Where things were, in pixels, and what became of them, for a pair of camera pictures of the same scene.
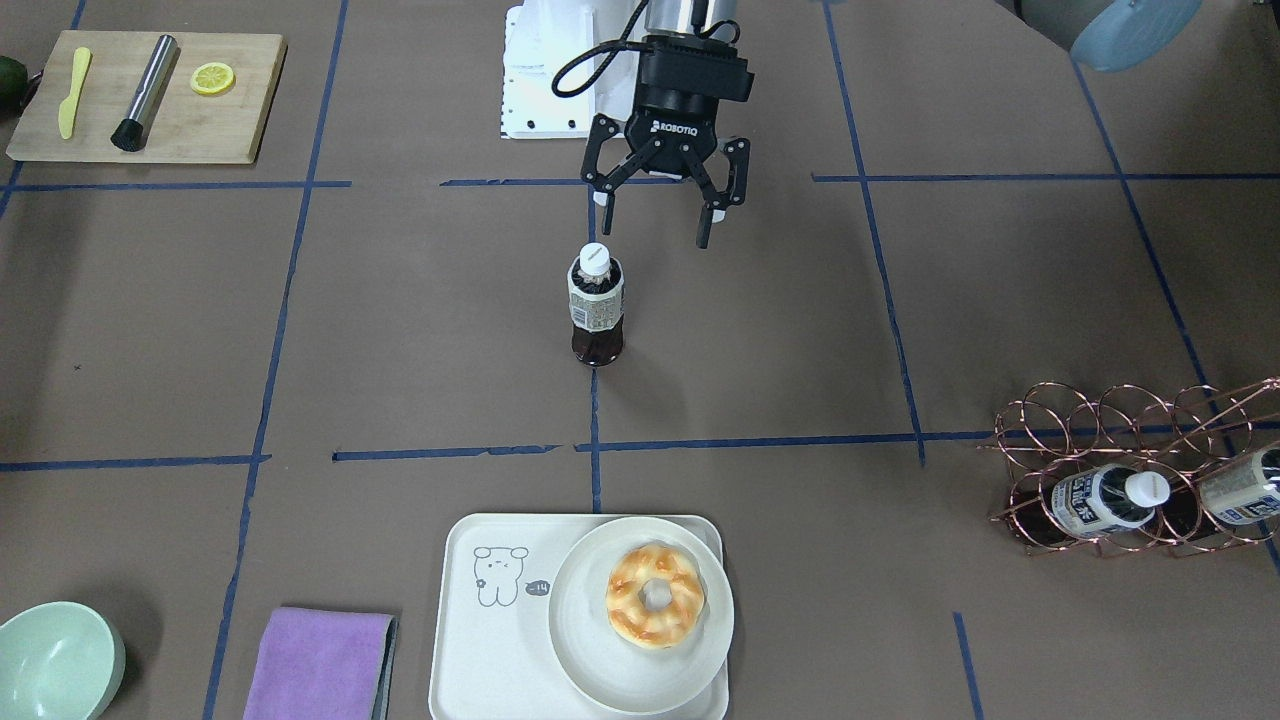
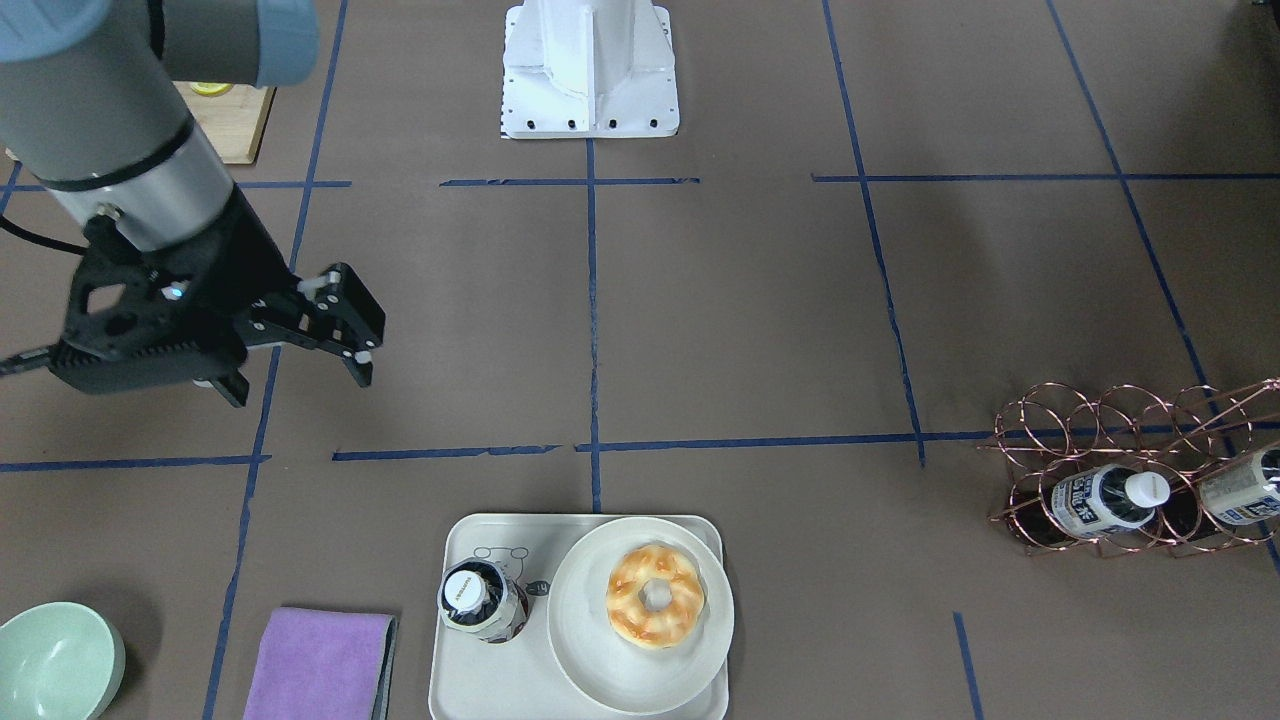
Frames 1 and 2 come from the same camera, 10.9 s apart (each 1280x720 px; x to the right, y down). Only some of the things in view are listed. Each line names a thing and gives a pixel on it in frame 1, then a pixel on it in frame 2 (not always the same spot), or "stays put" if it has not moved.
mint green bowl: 59,660 stays put
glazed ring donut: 633,620 stays put
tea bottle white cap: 594,258 → 465,591
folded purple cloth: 316,664 stays put
